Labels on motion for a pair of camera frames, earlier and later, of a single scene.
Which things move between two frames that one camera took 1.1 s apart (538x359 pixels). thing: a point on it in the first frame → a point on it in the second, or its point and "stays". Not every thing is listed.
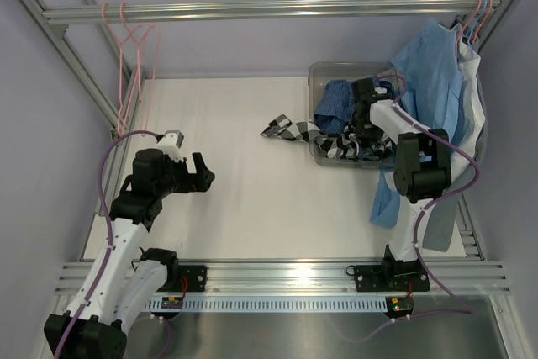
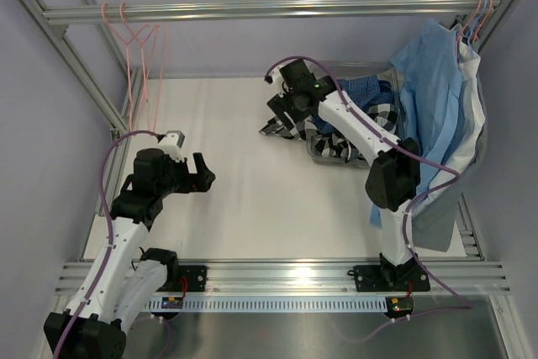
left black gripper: (199, 181) stays
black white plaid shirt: (348, 143) stays
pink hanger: (138, 44) → (146, 46)
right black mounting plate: (394, 277) stays
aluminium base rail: (473, 277) stays
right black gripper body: (365, 130) → (286, 101)
